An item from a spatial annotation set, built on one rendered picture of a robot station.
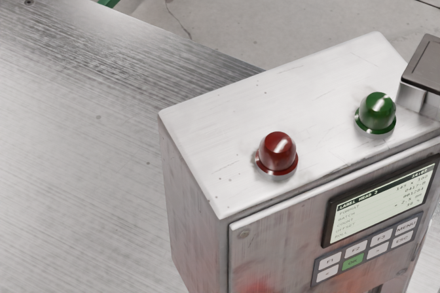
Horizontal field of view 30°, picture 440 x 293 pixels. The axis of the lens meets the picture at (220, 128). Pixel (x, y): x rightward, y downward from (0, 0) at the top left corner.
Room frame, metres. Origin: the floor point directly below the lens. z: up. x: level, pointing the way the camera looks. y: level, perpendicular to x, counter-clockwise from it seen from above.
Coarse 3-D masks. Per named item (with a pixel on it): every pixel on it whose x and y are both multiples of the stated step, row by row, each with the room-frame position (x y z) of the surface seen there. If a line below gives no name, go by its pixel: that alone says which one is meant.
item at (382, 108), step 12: (372, 96) 0.33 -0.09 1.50; (384, 96) 0.33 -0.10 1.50; (360, 108) 0.32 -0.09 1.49; (372, 108) 0.32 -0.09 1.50; (384, 108) 0.32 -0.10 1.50; (360, 120) 0.32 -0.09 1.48; (372, 120) 0.31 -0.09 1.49; (384, 120) 0.31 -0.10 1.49; (396, 120) 0.32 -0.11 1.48; (360, 132) 0.32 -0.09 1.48; (372, 132) 0.31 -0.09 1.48; (384, 132) 0.31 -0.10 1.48
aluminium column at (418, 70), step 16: (416, 48) 0.36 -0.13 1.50; (432, 48) 0.36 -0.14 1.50; (416, 64) 0.35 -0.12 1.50; (432, 64) 0.35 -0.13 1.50; (400, 80) 0.34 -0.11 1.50; (416, 80) 0.34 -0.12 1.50; (432, 80) 0.34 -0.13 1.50; (400, 96) 0.34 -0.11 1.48; (416, 96) 0.33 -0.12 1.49; (432, 96) 0.34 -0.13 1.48; (432, 208) 0.32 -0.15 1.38; (416, 256) 0.34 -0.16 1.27; (384, 288) 0.33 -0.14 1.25; (400, 288) 0.32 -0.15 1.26
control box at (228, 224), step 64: (320, 64) 0.37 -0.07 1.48; (384, 64) 0.37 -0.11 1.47; (192, 128) 0.32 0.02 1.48; (256, 128) 0.32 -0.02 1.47; (320, 128) 0.32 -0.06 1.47; (192, 192) 0.28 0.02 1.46; (256, 192) 0.27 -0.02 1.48; (320, 192) 0.28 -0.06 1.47; (192, 256) 0.29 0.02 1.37; (256, 256) 0.26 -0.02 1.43; (384, 256) 0.30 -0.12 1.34
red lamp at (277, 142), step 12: (276, 132) 0.30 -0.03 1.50; (264, 144) 0.29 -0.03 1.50; (276, 144) 0.29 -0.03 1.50; (288, 144) 0.29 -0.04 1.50; (264, 156) 0.29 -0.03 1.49; (276, 156) 0.28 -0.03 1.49; (288, 156) 0.29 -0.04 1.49; (264, 168) 0.29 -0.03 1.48; (276, 168) 0.28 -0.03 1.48; (288, 168) 0.28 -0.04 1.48; (276, 180) 0.28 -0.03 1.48
